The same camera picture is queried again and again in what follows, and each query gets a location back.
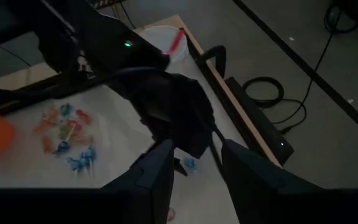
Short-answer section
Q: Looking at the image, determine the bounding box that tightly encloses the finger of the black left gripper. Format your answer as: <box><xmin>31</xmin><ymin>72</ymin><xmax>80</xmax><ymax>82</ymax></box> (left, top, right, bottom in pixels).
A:
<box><xmin>174</xmin><ymin>157</ymin><xmax>188</xmax><ymax>177</ymax></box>

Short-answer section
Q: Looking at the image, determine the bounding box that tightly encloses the black arched cable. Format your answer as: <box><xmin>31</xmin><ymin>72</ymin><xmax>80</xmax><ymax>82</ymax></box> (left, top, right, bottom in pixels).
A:
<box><xmin>196</xmin><ymin>44</ymin><xmax>227</xmax><ymax>79</ymax></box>

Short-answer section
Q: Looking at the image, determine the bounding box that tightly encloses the blue lollipop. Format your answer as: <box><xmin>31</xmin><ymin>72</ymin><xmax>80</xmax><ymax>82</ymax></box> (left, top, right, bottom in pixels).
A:
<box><xmin>81</xmin><ymin>146</ymin><xmax>98</xmax><ymax>178</ymax></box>
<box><xmin>182</xmin><ymin>157</ymin><xmax>198</xmax><ymax>172</ymax></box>
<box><xmin>66</xmin><ymin>157</ymin><xmax>85</xmax><ymax>174</ymax></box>
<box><xmin>53</xmin><ymin>141</ymin><xmax>71</xmax><ymax>156</ymax></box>

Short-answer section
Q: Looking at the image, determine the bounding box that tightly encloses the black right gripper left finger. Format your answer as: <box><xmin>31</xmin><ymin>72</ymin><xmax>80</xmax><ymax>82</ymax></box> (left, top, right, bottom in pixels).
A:
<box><xmin>100</xmin><ymin>138</ymin><xmax>176</xmax><ymax>224</ymax></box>

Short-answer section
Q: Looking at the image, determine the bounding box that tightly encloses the teal gummy in clear wrapper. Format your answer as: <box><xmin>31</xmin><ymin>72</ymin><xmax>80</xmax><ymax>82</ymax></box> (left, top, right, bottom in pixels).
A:
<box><xmin>59</xmin><ymin>103</ymin><xmax>73</xmax><ymax>118</ymax></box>

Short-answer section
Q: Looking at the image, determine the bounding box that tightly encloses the pink lollipop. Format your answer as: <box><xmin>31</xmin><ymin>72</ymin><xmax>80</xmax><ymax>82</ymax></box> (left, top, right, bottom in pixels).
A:
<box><xmin>166</xmin><ymin>207</ymin><xmax>177</xmax><ymax>222</ymax></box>

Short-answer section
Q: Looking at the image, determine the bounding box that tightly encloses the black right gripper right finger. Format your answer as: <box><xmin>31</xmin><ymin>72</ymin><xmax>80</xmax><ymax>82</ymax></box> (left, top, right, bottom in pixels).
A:
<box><xmin>221</xmin><ymin>139</ymin><xmax>324</xmax><ymax>224</ymax></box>

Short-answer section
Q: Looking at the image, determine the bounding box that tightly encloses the black bar device with LED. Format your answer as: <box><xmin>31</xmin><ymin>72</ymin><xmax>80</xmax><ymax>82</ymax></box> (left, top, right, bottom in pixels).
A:
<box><xmin>224</xmin><ymin>77</ymin><xmax>295</xmax><ymax>167</ymax></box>

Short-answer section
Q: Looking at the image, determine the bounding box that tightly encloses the black floor cable with coil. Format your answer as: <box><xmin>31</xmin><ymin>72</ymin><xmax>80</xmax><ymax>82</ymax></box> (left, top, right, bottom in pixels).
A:
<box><xmin>242</xmin><ymin>0</ymin><xmax>358</xmax><ymax>135</ymax></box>

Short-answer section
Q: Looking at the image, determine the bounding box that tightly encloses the red gummy in clear wrapper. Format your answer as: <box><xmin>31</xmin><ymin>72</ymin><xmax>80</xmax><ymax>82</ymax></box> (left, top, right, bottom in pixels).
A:
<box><xmin>67</xmin><ymin>120</ymin><xmax>83</xmax><ymax>133</ymax></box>
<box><xmin>75</xmin><ymin>109</ymin><xmax>93</xmax><ymax>124</ymax></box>

